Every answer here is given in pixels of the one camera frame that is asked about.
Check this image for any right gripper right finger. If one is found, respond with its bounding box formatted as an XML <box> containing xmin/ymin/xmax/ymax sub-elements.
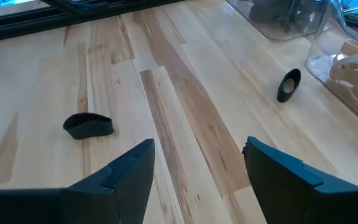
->
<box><xmin>241</xmin><ymin>136</ymin><xmax>358</xmax><ymax>224</ymax></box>

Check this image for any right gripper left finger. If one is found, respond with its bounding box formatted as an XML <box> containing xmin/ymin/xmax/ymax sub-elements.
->
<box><xmin>0</xmin><ymin>138</ymin><xmax>156</xmax><ymax>224</ymax></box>

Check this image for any small wide black rubber band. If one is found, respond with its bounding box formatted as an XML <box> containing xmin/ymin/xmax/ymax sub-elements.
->
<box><xmin>62</xmin><ymin>112</ymin><xmax>115</xmax><ymax>141</ymax></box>

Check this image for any clear plastic basket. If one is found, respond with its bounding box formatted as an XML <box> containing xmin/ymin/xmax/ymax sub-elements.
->
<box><xmin>225</xmin><ymin>0</ymin><xmax>345</xmax><ymax>42</ymax></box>
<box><xmin>305</xmin><ymin>0</ymin><xmax>358</xmax><ymax>132</ymax></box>

